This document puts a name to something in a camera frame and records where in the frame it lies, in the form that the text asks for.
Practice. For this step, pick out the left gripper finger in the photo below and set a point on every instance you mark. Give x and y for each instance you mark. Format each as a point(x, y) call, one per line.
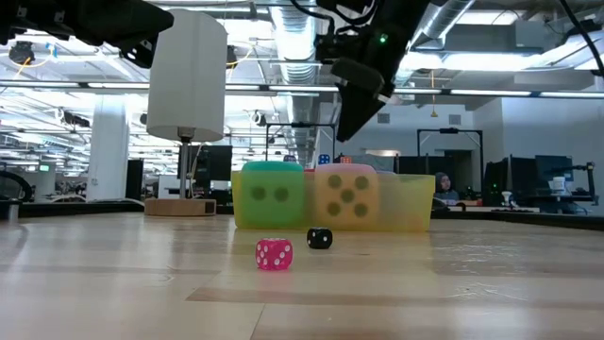
point(141, 54)
point(122, 21)

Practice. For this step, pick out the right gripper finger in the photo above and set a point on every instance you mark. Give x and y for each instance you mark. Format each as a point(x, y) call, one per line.
point(358, 108)

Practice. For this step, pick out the small orange translucent die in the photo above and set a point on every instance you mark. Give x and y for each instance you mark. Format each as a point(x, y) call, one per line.
point(346, 160)

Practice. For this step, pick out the small blue translucent die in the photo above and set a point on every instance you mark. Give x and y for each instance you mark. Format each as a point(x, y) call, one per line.
point(324, 159)

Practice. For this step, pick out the pink foam die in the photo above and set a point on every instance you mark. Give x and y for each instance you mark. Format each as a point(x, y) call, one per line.
point(347, 172)

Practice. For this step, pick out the small purple translucent die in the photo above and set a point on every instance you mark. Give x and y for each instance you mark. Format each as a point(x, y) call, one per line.
point(290, 158)

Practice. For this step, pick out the teal foam die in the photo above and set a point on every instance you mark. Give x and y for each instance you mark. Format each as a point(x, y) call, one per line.
point(273, 166)

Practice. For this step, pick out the yellow translucent plastic tray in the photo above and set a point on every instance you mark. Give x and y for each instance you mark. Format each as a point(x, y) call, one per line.
point(406, 203)

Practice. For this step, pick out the small black die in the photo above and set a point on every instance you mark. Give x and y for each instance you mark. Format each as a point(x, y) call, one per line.
point(319, 238)

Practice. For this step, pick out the black ceiling device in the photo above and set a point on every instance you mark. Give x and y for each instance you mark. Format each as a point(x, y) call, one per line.
point(21, 52)

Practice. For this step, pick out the white shade table lamp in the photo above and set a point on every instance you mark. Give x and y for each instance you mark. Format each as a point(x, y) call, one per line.
point(184, 94)

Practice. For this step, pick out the white pillar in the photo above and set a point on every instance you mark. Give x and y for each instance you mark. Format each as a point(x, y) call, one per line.
point(108, 151)

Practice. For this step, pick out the person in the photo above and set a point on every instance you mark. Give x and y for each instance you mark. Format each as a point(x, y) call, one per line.
point(443, 184)

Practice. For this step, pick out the long ceiling light strip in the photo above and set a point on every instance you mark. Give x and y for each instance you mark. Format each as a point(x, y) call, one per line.
point(491, 92)

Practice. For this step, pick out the black computer monitor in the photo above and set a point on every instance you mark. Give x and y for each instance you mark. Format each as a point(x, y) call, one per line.
point(552, 165)
point(519, 179)
point(219, 163)

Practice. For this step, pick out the white cup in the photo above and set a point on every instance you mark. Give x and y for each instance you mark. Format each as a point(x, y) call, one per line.
point(558, 185)

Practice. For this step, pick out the black metal rack frame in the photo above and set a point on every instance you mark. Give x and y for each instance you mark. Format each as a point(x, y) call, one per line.
point(448, 130)

